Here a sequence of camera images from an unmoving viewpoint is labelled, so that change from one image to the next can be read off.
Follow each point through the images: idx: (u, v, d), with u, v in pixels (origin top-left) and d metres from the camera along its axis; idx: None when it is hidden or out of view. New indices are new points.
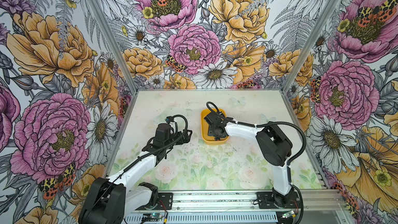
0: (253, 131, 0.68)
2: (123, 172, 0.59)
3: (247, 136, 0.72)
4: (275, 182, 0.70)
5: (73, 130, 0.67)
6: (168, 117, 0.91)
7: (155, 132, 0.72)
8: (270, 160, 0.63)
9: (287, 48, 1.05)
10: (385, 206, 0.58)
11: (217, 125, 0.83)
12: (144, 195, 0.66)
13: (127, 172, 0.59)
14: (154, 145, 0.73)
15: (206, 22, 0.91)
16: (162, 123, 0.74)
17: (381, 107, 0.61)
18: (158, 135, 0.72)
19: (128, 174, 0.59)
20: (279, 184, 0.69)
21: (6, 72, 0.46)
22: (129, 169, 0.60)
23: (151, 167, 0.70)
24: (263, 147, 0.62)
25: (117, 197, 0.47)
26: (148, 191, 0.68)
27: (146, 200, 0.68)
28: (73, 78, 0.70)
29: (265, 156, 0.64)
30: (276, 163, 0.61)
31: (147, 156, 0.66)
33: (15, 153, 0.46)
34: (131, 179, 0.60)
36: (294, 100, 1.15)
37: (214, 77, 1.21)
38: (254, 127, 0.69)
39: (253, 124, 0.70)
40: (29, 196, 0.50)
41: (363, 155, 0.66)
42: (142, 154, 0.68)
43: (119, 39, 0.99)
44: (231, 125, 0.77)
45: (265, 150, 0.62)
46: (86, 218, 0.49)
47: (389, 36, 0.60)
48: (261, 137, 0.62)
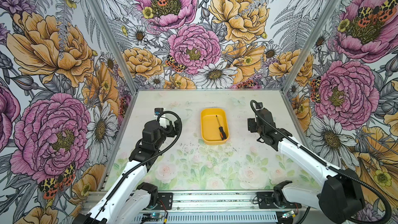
0: (322, 172, 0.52)
2: (106, 200, 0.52)
3: (309, 169, 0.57)
4: (290, 191, 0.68)
5: (73, 130, 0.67)
6: (159, 109, 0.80)
7: (142, 134, 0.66)
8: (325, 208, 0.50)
9: (287, 48, 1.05)
10: (385, 206, 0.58)
11: (269, 132, 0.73)
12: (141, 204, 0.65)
13: (110, 200, 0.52)
14: (143, 148, 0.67)
15: (206, 22, 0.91)
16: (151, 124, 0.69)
17: (381, 106, 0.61)
18: (146, 137, 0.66)
19: (112, 202, 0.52)
20: (292, 196, 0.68)
21: (6, 72, 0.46)
22: (112, 195, 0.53)
23: (143, 174, 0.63)
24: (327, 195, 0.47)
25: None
26: (146, 195, 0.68)
27: (145, 204, 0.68)
28: (73, 78, 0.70)
29: (321, 202, 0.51)
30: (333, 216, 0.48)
31: (136, 168, 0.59)
33: (15, 153, 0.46)
34: (118, 206, 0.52)
36: (294, 100, 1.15)
37: (214, 77, 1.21)
38: (324, 165, 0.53)
39: (325, 161, 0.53)
40: (29, 196, 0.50)
41: (363, 155, 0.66)
42: (129, 167, 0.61)
43: (119, 39, 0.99)
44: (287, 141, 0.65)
45: (328, 198, 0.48)
46: None
47: (389, 36, 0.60)
48: (333, 186, 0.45)
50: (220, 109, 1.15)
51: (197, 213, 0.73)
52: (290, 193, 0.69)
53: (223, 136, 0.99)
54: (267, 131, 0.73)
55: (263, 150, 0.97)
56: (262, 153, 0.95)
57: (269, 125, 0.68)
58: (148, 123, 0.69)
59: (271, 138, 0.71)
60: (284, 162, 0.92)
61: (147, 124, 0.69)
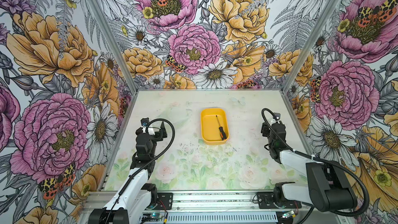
0: None
2: (117, 196, 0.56)
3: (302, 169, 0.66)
4: (289, 186, 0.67)
5: (73, 130, 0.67)
6: (146, 120, 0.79)
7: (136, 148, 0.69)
8: (314, 201, 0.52)
9: (287, 49, 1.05)
10: (384, 205, 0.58)
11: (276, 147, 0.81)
12: (145, 201, 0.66)
13: (123, 195, 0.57)
14: (141, 159, 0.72)
15: (206, 22, 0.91)
16: (141, 137, 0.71)
17: (381, 106, 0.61)
18: (140, 150, 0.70)
19: (124, 196, 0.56)
20: (291, 193, 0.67)
21: (6, 72, 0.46)
22: (125, 190, 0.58)
23: (146, 179, 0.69)
24: (312, 181, 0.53)
25: (121, 222, 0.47)
26: (148, 193, 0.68)
27: (148, 201, 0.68)
28: (73, 78, 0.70)
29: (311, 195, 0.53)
30: (320, 207, 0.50)
31: (139, 171, 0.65)
33: (15, 153, 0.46)
34: (130, 199, 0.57)
36: (294, 100, 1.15)
37: (214, 77, 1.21)
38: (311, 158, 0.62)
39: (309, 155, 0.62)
40: (29, 196, 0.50)
41: (363, 155, 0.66)
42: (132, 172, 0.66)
43: (119, 39, 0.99)
44: (286, 153, 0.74)
45: (312, 184, 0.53)
46: None
47: (389, 36, 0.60)
48: (313, 168, 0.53)
50: (220, 109, 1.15)
51: (197, 213, 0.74)
52: (288, 189, 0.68)
53: (223, 136, 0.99)
54: (274, 145, 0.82)
55: (263, 150, 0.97)
56: (262, 153, 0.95)
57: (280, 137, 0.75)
58: (139, 135, 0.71)
59: (275, 153, 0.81)
60: None
61: (139, 137, 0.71)
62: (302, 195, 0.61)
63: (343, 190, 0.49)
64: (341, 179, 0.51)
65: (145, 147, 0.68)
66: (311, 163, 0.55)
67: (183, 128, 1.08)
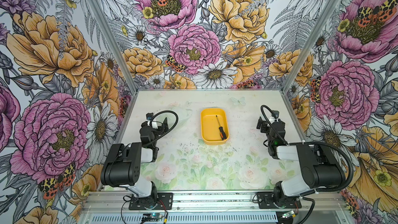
0: None
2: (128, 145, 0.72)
3: (295, 158, 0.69)
4: (288, 182, 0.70)
5: (73, 130, 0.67)
6: (150, 114, 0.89)
7: (142, 137, 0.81)
8: (305, 179, 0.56)
9: (287, 48, 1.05)
10: (385, 205, 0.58)
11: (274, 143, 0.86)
12: (145, 185, 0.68)
13: None
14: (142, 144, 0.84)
15: (206, 22, 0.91)
16: (146, 128, 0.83)
17: (381, 107, 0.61)
18: (144, 139, 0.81)
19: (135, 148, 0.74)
20: (290, 190, 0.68)
21: (6, 72, 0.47)
22: None
23: (149, 161, 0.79)
24: (302, 159, 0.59)
25: (137, 144, 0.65)
26: (150, 183, 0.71)
27: (147, 192, 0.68)
28: (74, 78, 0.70)
29: (302, 173, 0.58)
30: (311, 183, 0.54)
31: (148, 149, 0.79)
33: (15, 153, 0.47)
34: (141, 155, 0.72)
36: (294, 100, 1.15)
37: (214, 77, 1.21)
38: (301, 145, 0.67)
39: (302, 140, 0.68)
40: (29, 196, 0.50)
41: (363, 155, 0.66)
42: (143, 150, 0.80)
43: (119, 39, 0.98)
44: (282, 147, 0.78)
45: (303, 163, 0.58)
46: (109, 171, 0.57)
47: (389, 36, 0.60)
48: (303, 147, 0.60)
50: (220, 109, 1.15)
51: (197, 213, 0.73)
52: (288, 185, 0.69)
53: (224, 136, 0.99)
54: (273, 143, 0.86)
55: (263, 150, 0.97)
56: (261, 153, 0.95)
57: (280, 136, 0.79)
58: (142, 128, 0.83)
59: (273, 150, 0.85)
60: (284, 162, 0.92)
61: (141, 129, 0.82)
62: (298, 181, 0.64)
63: (333, 168, 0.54)
64: (329, 157, 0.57)
65: (148, 136, 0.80)
66: (303, 146, 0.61)
67: (183, 128, 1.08)
